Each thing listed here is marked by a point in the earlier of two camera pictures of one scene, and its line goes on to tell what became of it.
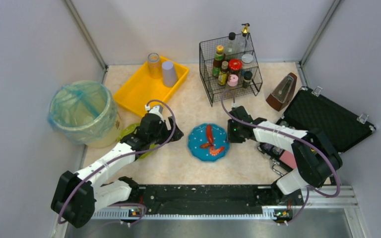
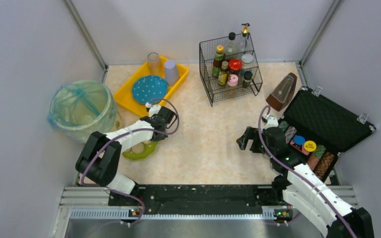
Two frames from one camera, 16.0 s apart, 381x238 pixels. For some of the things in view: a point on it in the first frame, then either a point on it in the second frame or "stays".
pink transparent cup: (155, 70) stays
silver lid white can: (247, 62) stays
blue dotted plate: (198, 137) to (149, 88)
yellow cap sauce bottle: (219, 57) stays
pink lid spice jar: (234, 79) stays
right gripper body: (233, 134) to (252, 141)
